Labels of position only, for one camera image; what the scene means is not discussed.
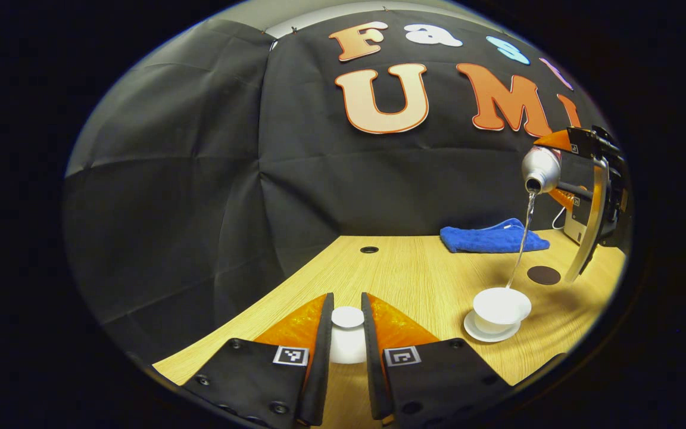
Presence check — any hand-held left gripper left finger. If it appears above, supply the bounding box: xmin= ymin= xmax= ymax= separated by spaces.
xmin=182 ymin=292 xmax=336 ymax=427

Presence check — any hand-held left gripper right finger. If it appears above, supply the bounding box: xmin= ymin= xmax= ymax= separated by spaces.
xmin=360 ymin=292 xmax=514 ymax=427

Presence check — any white teacup lid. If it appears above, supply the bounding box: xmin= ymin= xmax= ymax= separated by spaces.
xmin=329 ymin=306 xmax=369 ymax=365

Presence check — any silver water bottle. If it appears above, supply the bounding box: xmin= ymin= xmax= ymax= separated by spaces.
xmin=520 ymin=146 xmax=563 ymax=195

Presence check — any dark round coaster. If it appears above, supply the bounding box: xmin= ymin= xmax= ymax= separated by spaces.
xmin=526 ymin=265 xmax=562 ymax=286

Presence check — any white teacup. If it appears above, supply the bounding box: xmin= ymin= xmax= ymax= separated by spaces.
xmin=473 ymin=288 xmax=532 ymax=334

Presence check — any white toaster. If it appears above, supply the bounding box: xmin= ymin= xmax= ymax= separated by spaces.
xmin=563 ymin=206 xmax=589 ymax=245

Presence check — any blue towel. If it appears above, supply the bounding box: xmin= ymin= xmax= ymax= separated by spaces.
xmin=439 ymin=218 xmax=551 ymax=254

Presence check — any white saucer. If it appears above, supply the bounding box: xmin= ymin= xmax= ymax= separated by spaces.
xmin=463 ymin=309 xmax=522 ymax=343

